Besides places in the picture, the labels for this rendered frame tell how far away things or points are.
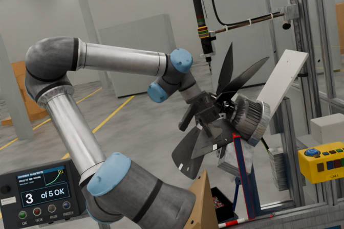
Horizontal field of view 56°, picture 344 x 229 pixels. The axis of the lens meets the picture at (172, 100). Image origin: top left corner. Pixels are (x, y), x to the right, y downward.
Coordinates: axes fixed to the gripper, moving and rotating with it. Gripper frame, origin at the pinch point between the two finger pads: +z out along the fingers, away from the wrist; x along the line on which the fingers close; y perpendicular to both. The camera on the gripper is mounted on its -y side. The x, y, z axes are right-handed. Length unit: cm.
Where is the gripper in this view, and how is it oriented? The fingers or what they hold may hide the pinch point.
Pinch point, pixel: (213, 141)
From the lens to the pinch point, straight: 130.1
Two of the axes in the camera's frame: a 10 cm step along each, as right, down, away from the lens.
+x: -0.4, -2.2, 9.7
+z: 5.0, 8.4, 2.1
